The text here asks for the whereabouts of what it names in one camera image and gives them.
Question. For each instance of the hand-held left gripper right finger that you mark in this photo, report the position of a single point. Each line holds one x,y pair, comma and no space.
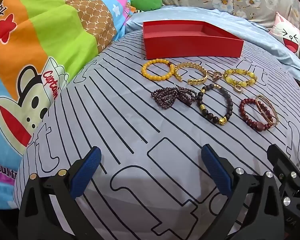
215,170

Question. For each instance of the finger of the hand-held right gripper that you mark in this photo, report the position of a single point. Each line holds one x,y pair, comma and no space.
281,158

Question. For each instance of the green plush toy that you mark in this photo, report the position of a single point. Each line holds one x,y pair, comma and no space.
145,0

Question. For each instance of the red cardboard box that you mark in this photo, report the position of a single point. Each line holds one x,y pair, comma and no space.
190,42

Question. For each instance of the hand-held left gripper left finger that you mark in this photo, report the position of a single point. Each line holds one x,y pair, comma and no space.
86,171

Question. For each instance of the white cartoon face pillow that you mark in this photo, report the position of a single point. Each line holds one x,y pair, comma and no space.
287,36

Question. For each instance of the grey striped bed sheet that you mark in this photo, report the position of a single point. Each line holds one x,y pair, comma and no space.
140,130

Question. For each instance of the thin gold bangle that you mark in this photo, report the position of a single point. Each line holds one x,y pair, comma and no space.
267,107

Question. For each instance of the colourful cartoon monkey quilt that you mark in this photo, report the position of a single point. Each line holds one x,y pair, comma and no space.
40,55

